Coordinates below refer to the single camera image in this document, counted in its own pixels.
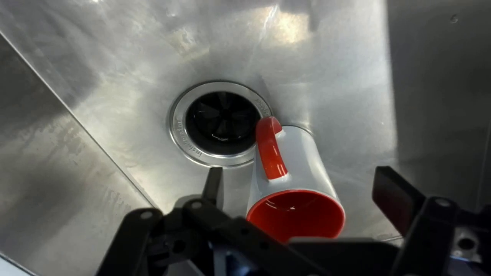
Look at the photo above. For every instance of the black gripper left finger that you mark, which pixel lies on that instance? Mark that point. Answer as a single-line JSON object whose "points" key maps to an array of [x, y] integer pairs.
{"points": [[170, 239]]}

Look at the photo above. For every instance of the stainless steel sink basin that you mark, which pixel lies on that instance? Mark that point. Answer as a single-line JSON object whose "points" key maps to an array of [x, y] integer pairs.
{"points": [[128, 66]]}

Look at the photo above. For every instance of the round sink drain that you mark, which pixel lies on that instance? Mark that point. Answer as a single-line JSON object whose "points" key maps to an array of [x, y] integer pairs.
{"points": [[220, 122]]}

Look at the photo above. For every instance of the red and white mug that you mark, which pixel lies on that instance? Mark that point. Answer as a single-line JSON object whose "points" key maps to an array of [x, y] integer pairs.
{"points": [[297, 162]]}

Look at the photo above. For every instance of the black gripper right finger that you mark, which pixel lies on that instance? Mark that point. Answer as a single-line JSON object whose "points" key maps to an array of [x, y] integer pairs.
{"points": [[435, 234]]}

